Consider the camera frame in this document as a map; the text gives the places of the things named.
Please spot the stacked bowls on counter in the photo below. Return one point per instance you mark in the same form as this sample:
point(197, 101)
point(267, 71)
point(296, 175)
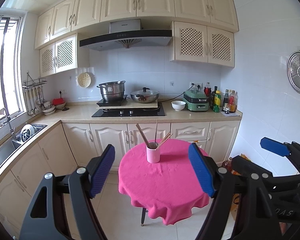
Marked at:
point(48, 108)

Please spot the red container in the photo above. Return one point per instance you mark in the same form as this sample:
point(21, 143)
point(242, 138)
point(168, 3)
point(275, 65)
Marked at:
point(59, 103)

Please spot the pink round tablecloth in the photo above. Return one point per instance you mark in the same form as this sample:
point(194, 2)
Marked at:
point(168, 189)

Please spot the light wooden chopstick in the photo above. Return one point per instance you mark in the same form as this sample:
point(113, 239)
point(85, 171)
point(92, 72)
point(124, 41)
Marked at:
point(155, 134)

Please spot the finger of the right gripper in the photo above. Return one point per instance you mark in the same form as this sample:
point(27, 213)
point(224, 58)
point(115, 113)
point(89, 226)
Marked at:
point(255, 169)
point(289, 150)

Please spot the green oil bottle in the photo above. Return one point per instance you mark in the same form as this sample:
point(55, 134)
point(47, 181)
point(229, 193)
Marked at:
point(217, 101)

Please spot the black induction cooker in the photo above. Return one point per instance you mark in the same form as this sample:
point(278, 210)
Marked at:
point(105, 103)

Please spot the cream upper kitchen cabinets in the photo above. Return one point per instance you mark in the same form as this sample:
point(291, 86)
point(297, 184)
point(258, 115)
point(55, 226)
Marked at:
point(197, 30)

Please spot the person's right hand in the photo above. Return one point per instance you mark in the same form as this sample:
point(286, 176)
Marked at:
point(283, 227)

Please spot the black range hood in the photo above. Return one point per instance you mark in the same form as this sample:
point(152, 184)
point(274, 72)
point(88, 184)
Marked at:
point(128, 34)

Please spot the chrome faucet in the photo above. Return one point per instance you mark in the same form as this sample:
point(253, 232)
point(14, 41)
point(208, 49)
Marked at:
point(5, 120)

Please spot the window with bars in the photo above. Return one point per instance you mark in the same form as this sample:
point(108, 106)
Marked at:
point(10, 80)

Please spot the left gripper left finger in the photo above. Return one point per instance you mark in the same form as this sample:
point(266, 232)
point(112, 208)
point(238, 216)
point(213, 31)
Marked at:
point(46, 216)

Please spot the steel sink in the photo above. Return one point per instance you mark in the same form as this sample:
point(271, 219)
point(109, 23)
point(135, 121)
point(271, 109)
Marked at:
point(10, 146)

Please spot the black gas hob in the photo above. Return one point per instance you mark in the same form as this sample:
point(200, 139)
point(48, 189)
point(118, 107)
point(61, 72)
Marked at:
point(130, 112)

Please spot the white bowl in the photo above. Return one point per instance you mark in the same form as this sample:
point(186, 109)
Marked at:
point(178, 105)

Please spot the pink ceramic utensil cup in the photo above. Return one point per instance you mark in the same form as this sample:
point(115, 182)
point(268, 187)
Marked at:
point(153, 152)

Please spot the wall power socket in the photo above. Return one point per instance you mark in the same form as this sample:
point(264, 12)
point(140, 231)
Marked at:
point(196, 85)

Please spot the orange sauce bottle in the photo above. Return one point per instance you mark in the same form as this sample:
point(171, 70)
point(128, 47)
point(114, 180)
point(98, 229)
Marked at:
point(233, 99)

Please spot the curved wooden chopstick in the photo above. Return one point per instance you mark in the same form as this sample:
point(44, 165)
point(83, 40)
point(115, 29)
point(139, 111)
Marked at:
point(164, 140)

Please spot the wok with glass lid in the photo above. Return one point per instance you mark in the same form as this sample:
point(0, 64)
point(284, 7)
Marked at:
point(145, 95)

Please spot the round bamboo trivet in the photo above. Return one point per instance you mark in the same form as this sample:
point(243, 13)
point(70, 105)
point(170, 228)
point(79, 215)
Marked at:
point(84, 80)

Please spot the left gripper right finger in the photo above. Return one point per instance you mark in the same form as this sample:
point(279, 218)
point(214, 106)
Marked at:
point(256, 217)

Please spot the green electric cooker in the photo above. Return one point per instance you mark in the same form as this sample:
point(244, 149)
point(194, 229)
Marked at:
point(196, 100)

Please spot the wall utensil rack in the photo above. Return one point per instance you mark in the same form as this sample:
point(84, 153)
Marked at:
point(33, 94)

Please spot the cream lower kitchen cabinets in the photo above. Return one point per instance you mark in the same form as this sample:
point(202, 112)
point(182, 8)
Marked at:
point(63, 147)

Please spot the dark soy sauce bottle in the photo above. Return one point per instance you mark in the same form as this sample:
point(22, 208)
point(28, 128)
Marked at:
point(225, 100)

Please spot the steel stock pot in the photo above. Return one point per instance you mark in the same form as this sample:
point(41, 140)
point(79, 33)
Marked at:
point(112, 91)

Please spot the cream kitchen cabinets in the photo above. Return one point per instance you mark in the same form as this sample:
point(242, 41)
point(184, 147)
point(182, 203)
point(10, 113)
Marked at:
point(197, 30)
point(63, 147)

